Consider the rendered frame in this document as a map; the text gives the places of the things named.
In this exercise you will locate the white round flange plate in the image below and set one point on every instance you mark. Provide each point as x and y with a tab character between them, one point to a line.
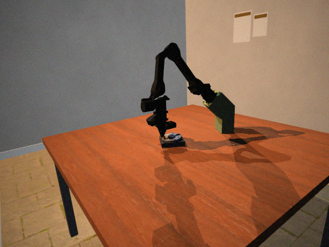
166	139

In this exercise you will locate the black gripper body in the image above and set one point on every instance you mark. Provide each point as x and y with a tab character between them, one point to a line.
165	124

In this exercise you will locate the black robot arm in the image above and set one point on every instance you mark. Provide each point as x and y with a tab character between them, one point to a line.
196	86

